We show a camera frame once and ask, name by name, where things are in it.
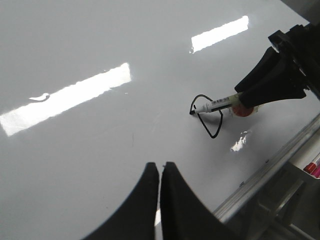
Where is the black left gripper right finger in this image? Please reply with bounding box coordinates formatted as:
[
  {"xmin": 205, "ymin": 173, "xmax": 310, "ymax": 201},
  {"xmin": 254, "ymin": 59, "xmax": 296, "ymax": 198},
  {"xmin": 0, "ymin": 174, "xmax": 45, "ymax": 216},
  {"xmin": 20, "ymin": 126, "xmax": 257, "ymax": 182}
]
[{"xmin": 160, "ymin": 162, "xmax": 239, "ymax": 240}]

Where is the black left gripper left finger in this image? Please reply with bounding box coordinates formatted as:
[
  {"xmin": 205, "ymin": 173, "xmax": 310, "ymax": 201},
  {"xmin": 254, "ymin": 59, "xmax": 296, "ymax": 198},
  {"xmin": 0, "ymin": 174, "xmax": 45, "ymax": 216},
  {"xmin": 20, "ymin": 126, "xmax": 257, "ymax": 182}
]
[{"xmin": 85, "ymin": 162, "xmax": 159, "ymax": 240}]

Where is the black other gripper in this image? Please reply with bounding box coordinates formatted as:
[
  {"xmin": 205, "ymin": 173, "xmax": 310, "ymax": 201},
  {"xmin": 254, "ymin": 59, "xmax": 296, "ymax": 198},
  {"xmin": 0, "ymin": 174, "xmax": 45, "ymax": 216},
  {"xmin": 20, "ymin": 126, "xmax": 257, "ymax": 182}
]
[{"xmin": 234, "ymin": 23, "xmax": 320, "ymax": 108}]

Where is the white black whiteboard marker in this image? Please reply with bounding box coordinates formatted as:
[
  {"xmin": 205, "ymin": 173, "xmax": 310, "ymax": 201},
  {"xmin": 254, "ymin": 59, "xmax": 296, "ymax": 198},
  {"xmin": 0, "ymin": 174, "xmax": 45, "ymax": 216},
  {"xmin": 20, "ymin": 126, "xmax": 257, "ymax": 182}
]
[{"xmin": 189, "ymin": 93, "xmax": 242, "ymax": 115}]

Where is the red round magnet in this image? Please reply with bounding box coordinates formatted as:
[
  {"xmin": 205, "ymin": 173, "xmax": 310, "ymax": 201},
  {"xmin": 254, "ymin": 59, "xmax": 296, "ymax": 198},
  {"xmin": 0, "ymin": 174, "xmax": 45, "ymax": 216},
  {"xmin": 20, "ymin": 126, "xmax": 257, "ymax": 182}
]
[{"xmin": 231, "ymin": 104, "xmax": 254, "ymax": 117}]

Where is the white whiteboard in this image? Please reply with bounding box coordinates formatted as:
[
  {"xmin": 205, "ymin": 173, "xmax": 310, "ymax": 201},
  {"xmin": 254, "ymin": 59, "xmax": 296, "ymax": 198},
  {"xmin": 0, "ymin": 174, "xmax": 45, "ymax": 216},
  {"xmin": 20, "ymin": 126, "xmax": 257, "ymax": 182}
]
[{"xmin": 0, "ymin": 0, "xmax": 320, "ymax": 240}]

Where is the red marker in tray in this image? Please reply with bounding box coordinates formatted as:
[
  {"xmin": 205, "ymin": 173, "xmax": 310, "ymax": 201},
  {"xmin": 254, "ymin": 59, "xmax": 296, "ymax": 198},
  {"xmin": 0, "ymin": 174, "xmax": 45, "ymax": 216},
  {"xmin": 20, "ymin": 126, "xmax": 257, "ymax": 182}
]
[{"xmin": 303, "ymin": 159, "xmax": 320, "ymax": 174}]

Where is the pink marker in tray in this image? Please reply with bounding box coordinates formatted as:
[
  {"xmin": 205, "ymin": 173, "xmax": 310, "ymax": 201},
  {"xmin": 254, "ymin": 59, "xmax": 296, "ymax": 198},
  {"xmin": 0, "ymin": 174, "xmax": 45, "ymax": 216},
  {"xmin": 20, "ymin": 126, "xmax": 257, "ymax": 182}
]
[{"xmin": 311, "ymin": 167, "xmax": 320, "ymax": 179}]

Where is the aluminium whiteboard tray rail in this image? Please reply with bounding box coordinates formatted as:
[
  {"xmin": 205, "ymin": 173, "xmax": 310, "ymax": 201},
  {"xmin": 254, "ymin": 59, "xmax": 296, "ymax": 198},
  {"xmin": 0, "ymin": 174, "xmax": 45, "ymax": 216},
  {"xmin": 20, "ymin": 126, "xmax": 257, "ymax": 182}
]
[{"xmin": 212, "ymin": 115, "xmax": 320, "ymax": 223}]

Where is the metal frame strut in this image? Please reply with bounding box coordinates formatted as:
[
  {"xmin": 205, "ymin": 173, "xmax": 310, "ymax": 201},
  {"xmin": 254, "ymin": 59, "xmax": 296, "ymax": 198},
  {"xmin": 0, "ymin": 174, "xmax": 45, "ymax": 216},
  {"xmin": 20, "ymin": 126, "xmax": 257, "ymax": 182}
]
[{"xmin": 256, "ymin": 179, "xmax": 320, "ymax": 240}]

